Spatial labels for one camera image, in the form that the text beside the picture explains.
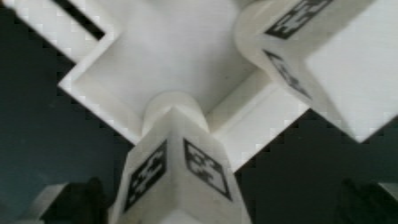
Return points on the white chair seat part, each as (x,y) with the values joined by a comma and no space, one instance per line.
(152,46)

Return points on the white chair leg with tag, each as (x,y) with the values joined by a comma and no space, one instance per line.
(321,43)
(177,185)

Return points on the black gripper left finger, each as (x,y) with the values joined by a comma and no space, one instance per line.
(67,204)

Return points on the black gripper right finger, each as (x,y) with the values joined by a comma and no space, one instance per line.
(366,203)

